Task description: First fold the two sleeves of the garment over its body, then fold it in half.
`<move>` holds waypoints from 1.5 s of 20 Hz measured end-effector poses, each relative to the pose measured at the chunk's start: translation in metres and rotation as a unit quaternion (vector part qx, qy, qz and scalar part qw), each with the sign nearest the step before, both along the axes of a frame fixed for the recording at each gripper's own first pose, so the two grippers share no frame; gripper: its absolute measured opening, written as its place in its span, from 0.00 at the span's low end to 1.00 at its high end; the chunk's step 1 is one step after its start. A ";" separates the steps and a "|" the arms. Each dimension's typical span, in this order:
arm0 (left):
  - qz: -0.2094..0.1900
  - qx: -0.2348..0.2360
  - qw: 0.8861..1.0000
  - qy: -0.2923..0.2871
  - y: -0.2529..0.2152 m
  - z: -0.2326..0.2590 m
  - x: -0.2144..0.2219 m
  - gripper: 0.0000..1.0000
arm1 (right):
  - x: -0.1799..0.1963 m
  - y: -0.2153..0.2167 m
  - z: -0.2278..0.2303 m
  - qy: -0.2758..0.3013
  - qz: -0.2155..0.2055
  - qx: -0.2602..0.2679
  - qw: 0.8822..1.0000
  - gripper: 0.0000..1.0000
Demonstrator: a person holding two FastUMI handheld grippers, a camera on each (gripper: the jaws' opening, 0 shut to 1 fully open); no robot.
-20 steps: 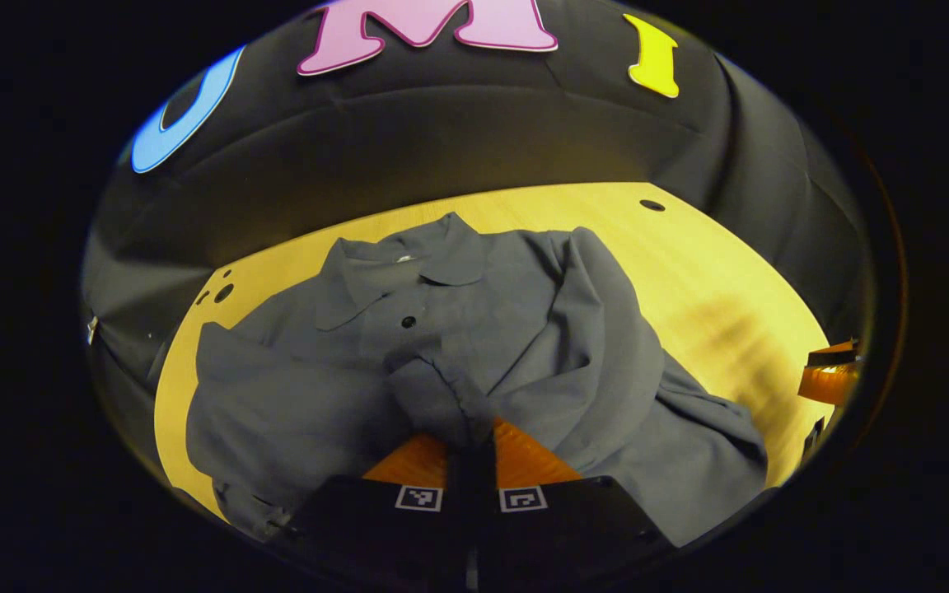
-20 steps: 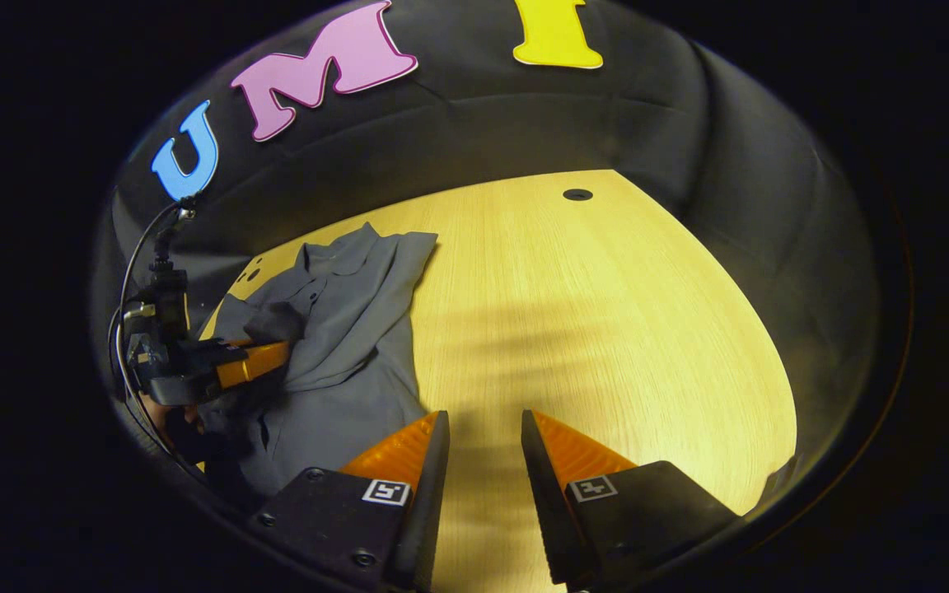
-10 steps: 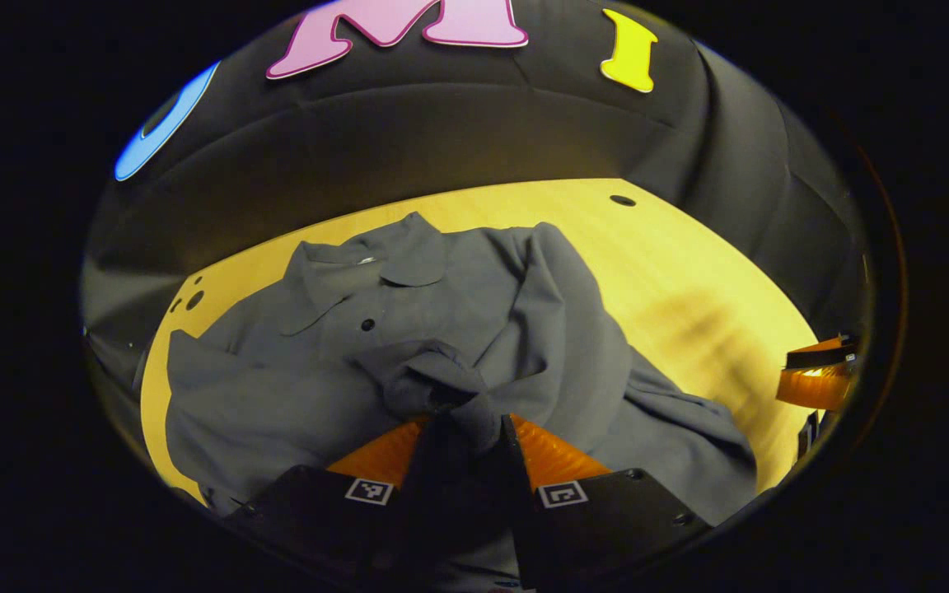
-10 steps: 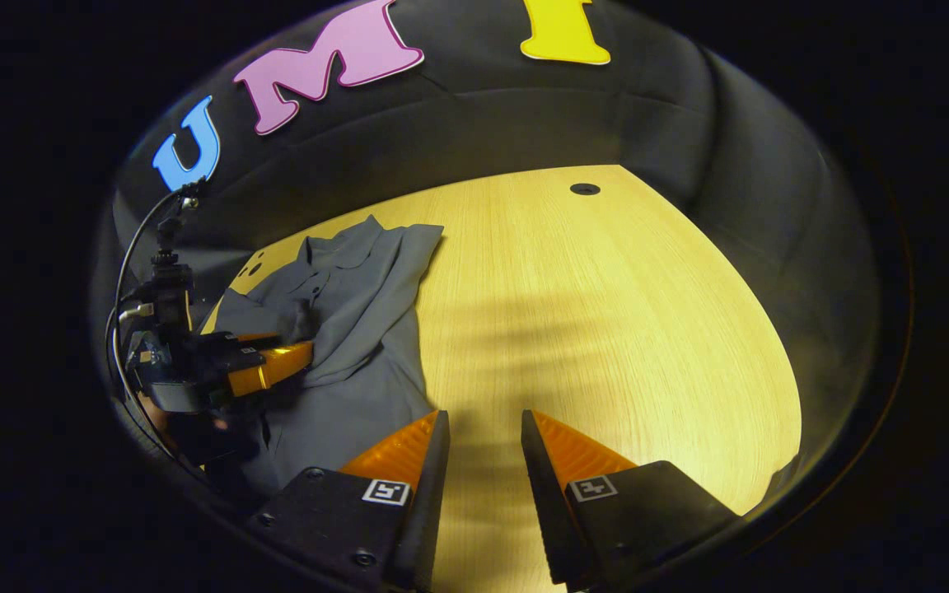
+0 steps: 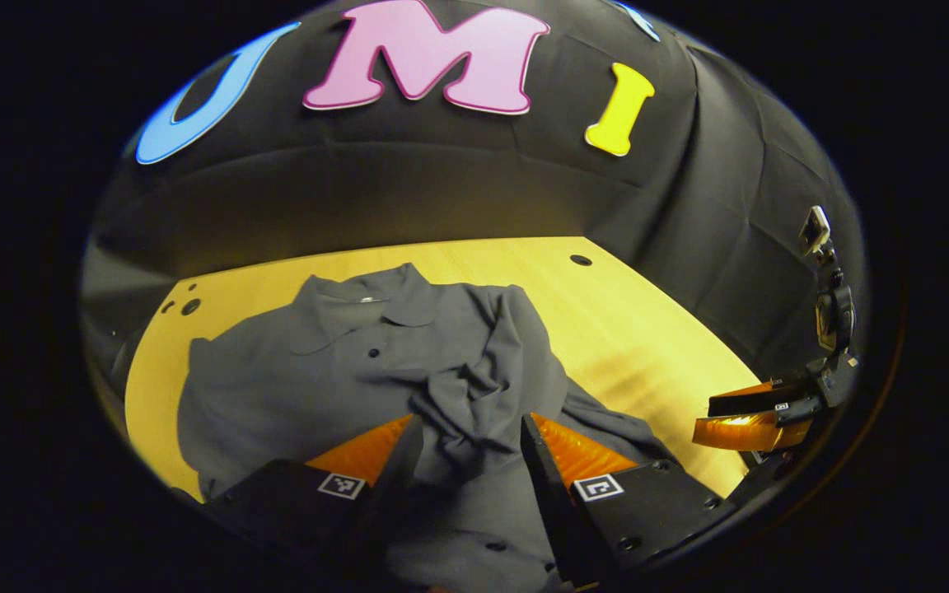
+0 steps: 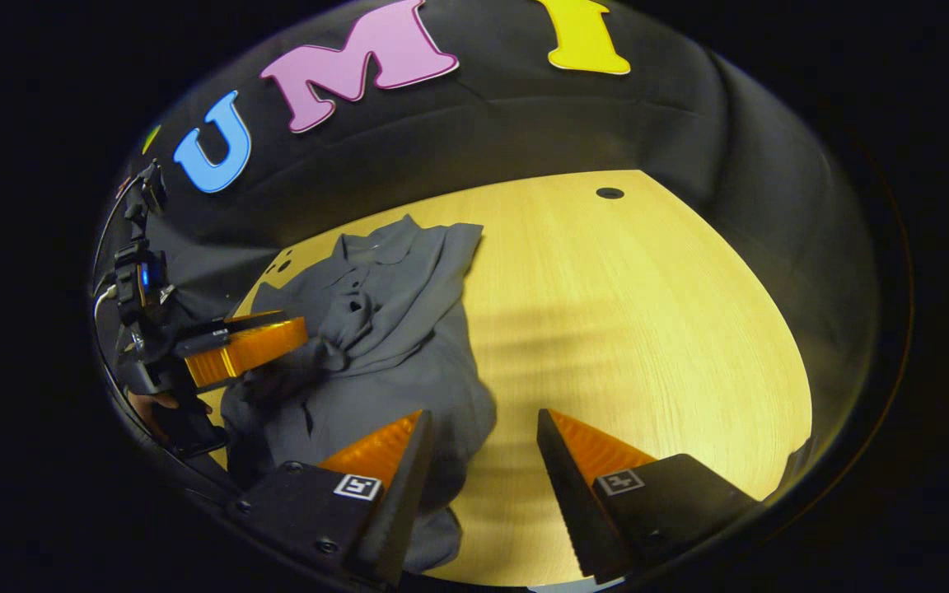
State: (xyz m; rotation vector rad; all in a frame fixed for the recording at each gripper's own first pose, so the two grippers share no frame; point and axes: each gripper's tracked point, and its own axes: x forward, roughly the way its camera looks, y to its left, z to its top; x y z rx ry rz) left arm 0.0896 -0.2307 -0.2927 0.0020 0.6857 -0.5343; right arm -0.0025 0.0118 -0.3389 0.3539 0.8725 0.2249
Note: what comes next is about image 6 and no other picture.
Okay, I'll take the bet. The grey button shirt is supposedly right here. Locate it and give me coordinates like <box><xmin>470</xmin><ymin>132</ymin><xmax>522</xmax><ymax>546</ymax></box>
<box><xmin>219</xmin><ymin>216</ymin><xmax>498</xmax><ymax>574</ymax></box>

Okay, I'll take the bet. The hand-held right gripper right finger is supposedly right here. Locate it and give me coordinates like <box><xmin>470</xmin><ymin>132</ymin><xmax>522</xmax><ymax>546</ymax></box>
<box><xmin>536</xmin><ymin>408</ymin><xmax>761</xmax><ymax>586</ymax></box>

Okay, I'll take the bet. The black backdrop cloth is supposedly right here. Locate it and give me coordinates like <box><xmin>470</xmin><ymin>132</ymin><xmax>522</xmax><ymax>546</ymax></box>
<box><xmin>96</xmin><ymin>0</ymin><xmax>881</xmax><ymax>413</ymax></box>

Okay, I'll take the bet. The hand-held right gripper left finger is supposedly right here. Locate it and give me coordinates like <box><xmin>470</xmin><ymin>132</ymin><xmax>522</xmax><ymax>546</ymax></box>
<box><xmin>227</xmin><ymin>409</ymin><xmax>434</xmax><ymax>587</ymax></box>

